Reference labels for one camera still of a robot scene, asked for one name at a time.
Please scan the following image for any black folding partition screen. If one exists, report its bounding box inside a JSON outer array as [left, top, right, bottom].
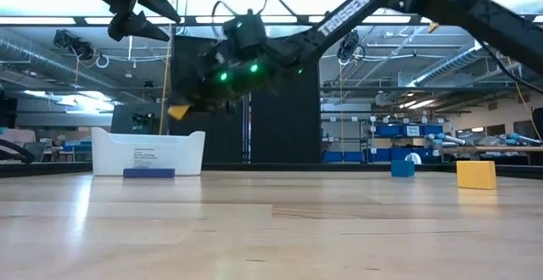
[[169, 36, 322, 165]]

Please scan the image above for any metal shelf rack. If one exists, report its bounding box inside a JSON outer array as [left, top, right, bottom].
[[320, 109, 451, 165]]

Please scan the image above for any blue long block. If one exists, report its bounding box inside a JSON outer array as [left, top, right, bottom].
[[390, 160, 416, 178]]

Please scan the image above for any black mounted camera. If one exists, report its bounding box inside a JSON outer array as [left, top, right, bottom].
[[53, 28, 97, 63], [337, 29, 367, 63]]

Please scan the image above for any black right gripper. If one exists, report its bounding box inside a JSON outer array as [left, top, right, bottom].
[[169, 44, 305, 110]]

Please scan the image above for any yellow block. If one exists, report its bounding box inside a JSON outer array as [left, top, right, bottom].
[[167, 104, 191, 121], [456, 160, 498, 191]]

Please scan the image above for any white plastic bin with label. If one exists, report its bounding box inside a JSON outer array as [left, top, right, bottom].
[[91, 126, 206, 177]]

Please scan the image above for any yellow hanging rope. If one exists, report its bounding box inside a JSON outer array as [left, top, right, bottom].
[[159, 25, 172, 136]]

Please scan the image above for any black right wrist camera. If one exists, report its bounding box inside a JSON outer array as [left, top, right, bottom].
[[222, 10, 269, 54]]

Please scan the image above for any silver ventilation duct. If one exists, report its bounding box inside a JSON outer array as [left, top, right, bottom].
[[406, 44, 484, 88], [0, 31, 148, 103]]

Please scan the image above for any yellow hanging cable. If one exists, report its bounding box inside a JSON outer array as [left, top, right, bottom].
[[514, 80, 543, 142]]

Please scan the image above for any purple flat block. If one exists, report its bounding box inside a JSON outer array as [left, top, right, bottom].
[[122, 167, 176, 179]]

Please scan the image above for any black office chair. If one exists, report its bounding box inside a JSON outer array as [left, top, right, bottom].
[[0, 137, 37, 165]]

